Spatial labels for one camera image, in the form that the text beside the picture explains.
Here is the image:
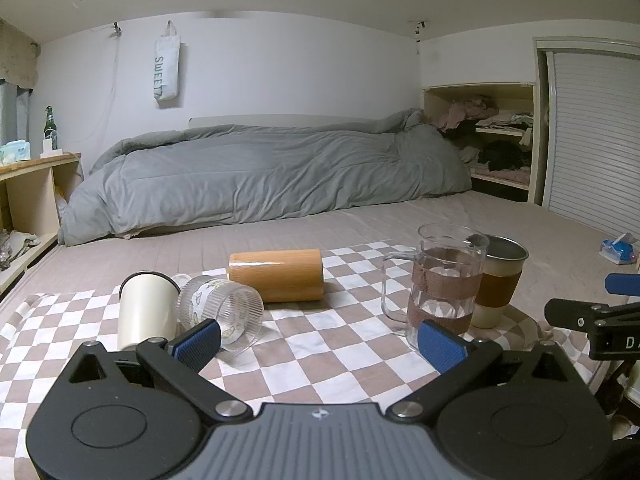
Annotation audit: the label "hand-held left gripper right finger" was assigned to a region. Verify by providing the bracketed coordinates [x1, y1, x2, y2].
[387, 320, 598, 423]

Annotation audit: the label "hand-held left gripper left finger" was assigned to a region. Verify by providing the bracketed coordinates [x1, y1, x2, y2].
[65, 318, 254, 423]

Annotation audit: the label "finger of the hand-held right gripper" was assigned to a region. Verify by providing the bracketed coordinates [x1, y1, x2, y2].
[544, 298, 640, 333]
[604, 273, 640, 295]

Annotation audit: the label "clear ribbed glass cup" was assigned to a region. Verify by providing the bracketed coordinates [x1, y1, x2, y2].
[172, 275, 265, 354]

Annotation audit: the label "white enamel cup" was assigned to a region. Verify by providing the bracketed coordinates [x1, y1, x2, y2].
[117, 270, 181, 352]

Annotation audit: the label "steel cup brown sleeve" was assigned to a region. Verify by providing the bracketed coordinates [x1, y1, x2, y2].
[466, 233, 530, 330]

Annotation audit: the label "wooden cup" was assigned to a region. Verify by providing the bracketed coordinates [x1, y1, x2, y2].
[228, 248, 326, 304]

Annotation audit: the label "blue tissue box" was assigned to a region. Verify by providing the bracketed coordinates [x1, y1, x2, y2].
[599, 232, 640, 266]

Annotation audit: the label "clear glass mug brown band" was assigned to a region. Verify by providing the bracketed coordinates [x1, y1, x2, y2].
[380, 223, 490, 357]

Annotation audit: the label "brown white checkered cloth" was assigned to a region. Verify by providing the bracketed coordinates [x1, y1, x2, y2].
[0, 240, 608, 462]

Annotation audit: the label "white slatted sliding door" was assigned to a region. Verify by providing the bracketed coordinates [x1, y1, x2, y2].
[532, 35, 640, 244]

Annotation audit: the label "wooden closet shelf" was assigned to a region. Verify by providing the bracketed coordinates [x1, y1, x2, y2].
[422, 81, 545, 206]

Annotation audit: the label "folded pink cloth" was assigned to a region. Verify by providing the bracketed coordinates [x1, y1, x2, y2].
[471, 167, 532, 187]

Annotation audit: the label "dark clothes pile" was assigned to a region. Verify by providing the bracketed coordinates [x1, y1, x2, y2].
[475, 139, 533, 172]

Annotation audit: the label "grey duvet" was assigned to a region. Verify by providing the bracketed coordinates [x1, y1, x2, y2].
[57, 108, 474, 247]

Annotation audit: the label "folded light clothes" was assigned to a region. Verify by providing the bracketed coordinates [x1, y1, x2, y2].
[474, 112, 535, 134]

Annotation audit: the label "wooden side shelf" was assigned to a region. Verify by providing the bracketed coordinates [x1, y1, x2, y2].
[0, 151, 84, 302]

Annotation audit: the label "pink clothes pile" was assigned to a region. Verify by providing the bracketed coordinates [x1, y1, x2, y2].
[431, 93, 502, 134]

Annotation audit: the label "white headboard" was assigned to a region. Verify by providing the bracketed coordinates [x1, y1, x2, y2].
[188, 113, 392, 134]

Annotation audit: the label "green glass bottle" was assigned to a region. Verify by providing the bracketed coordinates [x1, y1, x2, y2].
[43, 105, 58, 154]

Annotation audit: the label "light blue tissue pack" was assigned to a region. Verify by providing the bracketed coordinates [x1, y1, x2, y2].
[0, 138, 32, 166]

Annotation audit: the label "white hanging bag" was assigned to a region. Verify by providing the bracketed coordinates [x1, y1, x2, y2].
[151, 20, 182, 110]

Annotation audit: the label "beige curtain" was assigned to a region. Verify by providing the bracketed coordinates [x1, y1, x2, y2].
[0, 16, 40, 147]

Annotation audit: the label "thin wall cable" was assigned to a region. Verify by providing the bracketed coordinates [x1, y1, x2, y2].
[75, 22, 124, 144]

